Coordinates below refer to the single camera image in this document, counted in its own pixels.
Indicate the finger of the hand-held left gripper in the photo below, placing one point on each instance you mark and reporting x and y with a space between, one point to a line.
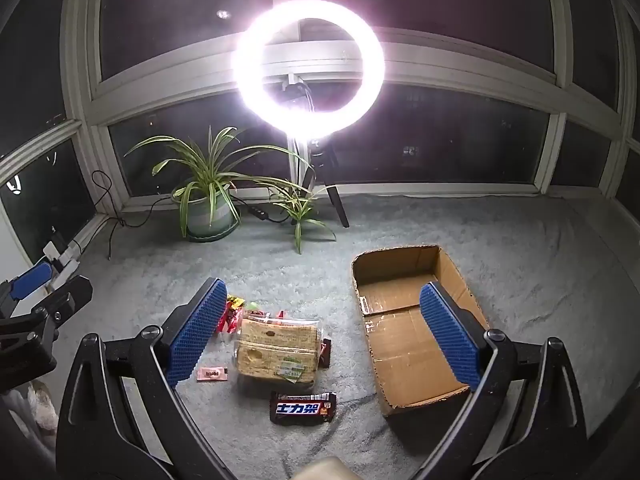
30 280
65 300

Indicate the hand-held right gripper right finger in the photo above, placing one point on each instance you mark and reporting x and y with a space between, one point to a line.
450 340

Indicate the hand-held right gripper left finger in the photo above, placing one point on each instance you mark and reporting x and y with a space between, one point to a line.
195 335

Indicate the red-wrapped brown cake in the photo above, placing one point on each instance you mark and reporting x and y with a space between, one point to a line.
231 321

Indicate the small pink packet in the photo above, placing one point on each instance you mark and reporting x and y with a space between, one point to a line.
212 374

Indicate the brown cardboard box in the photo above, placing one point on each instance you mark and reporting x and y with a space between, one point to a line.
400 340

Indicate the yellow snack packet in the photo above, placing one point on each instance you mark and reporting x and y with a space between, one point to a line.
235 302

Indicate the clear packet of crackers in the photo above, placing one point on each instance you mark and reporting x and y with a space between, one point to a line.
275 350

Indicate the brown chocolate bar white characters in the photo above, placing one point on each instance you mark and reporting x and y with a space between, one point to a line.
302 408

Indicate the white power strip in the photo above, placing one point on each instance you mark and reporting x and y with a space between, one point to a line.
67 252

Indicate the green plant saucer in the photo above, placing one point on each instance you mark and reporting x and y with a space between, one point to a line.
210 238

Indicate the grey carpet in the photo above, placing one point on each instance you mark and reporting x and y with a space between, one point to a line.
525 260

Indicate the potted spider plant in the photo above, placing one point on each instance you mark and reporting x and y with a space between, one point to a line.
207 210

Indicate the small spider plant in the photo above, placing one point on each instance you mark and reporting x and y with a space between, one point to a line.
300 210

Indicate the black tripod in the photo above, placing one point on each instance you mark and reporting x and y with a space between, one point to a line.
340 205

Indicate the white window frame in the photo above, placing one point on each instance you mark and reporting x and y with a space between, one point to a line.
80 60

